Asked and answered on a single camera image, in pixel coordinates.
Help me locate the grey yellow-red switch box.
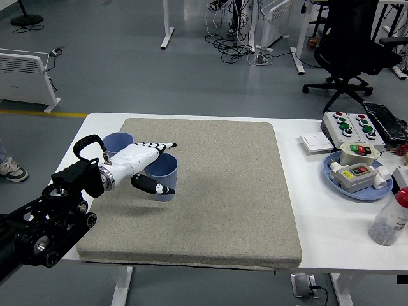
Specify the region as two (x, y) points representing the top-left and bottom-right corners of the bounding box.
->
(329, 161), (391, 194)

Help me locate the red-capped plastic screw bottle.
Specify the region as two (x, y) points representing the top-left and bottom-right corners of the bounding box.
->
(368, 187), (408, 247)

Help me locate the white panel heater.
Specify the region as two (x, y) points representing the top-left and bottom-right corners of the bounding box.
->
(0, 48), (62, 115)
(256, 0), (294, 52)

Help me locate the white push-button control box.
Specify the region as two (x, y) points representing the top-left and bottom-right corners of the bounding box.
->
(322, 110), (360, 149)
(346, 113), (387, 152)

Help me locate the grey power box under table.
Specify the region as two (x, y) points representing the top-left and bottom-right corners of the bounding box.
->
(291, 273), (319, 299)

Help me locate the white wall switch plate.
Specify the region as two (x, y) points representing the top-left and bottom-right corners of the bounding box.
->
(299, 131), (335, 156)

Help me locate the blue ribbed cup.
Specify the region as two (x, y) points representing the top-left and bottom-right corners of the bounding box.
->
(143, 153), (179, 202)
(102, 131), (135, 154)

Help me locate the white green-red switch box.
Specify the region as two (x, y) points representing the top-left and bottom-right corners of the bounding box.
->
(339, 142), (381, 167)

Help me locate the black wrapped keyboard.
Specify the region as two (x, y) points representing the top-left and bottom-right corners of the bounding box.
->
(362, 101), (408, 143)

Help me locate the person's shoe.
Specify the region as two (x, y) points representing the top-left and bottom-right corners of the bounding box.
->
(0, 156), (29, 184)

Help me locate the blue plate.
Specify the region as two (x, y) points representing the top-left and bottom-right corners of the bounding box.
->
(323, 150), (394, 201)

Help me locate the grey-brown mat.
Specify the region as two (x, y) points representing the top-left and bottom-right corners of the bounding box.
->
(76, 117), (303, 272)

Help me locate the black office chair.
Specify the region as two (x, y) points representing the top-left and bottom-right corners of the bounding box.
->
(302, 0), (408, 114)

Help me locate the white table leg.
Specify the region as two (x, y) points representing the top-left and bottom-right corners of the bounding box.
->
(330, 273), (355, 306)
(110, 266), (134, 306)

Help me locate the red wire bundle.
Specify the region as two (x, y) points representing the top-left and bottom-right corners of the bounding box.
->
(386, 143), (408, 157)

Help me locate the black floor cable bundle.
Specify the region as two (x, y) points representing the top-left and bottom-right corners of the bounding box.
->
(204, 31), (256, 64)

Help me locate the black fan base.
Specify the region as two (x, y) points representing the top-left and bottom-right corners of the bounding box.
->
(11, 0), (45, 27)

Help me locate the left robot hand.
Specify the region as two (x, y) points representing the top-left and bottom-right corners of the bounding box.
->
(106, 142), (178, 196)

